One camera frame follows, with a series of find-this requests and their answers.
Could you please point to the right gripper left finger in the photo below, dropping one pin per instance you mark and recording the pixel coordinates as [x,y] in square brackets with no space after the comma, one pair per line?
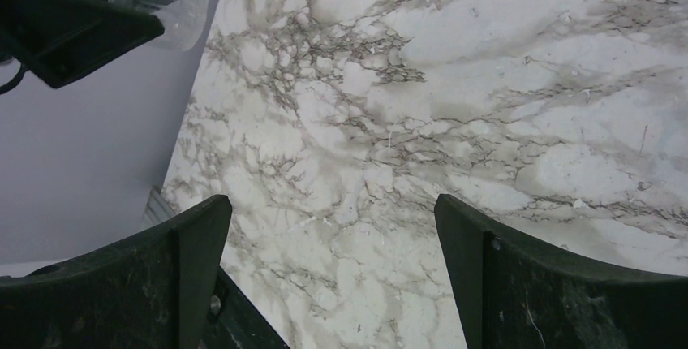
[160,288]

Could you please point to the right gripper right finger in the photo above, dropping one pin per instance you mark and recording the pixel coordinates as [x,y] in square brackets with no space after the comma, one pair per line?
[513,290]

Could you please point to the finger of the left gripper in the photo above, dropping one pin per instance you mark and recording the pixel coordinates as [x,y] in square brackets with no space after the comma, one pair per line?
[62,41]

